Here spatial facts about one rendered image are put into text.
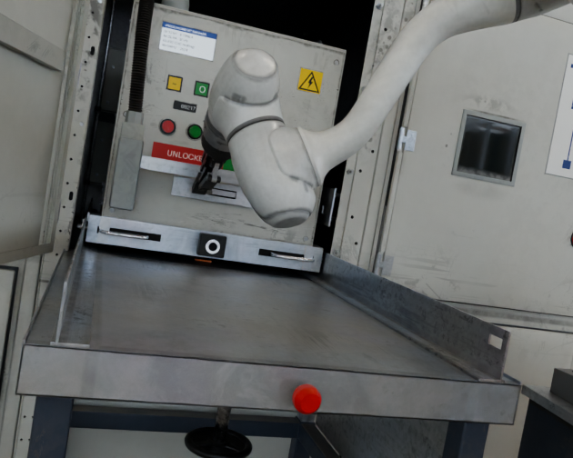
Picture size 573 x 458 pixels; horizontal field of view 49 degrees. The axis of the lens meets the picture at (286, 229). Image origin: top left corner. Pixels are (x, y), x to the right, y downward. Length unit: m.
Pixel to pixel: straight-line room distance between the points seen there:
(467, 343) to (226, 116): 0.51
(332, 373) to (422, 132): 0.87
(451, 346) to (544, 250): 0.80
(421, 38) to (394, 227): 0.56
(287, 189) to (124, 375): 0.39
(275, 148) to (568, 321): 1.12
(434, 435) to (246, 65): 0.64
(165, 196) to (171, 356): 0.74
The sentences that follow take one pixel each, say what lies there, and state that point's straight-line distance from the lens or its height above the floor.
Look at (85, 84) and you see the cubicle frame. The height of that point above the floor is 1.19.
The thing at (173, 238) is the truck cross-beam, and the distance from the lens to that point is 1.41.
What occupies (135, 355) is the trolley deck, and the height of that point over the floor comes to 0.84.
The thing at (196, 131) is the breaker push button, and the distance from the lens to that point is 1.41.
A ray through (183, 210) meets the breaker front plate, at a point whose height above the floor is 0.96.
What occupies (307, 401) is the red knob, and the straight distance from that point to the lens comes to 0.72.
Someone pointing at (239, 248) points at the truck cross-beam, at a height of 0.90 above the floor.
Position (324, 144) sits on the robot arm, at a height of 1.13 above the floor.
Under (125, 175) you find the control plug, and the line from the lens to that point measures 1.29.
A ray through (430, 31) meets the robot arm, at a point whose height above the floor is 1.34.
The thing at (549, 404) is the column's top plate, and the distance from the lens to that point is 1.28.
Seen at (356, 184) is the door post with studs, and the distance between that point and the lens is 1.47.
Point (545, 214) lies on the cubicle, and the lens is 1.73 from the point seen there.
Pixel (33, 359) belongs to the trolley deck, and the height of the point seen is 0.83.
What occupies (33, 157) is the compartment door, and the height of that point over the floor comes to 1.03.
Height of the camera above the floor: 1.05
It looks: 4 degrees down
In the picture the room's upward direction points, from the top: 10 degrees clockwise
